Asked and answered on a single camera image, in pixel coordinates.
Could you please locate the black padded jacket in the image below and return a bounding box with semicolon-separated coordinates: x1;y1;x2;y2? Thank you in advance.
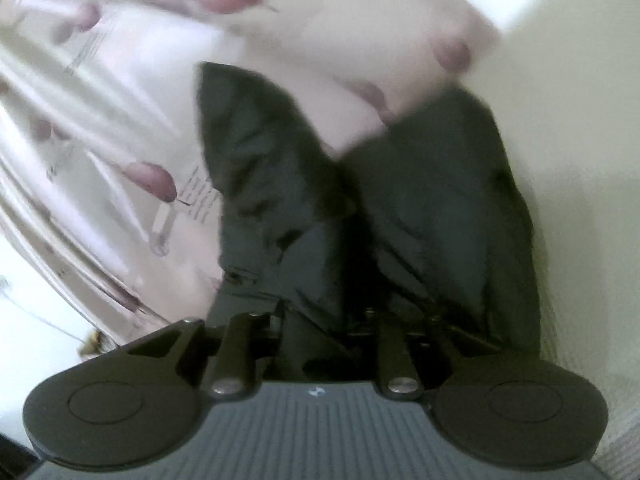
198;63;540;380

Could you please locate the floral pink curtain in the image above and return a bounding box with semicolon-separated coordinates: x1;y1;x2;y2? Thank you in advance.
1;0;499;344

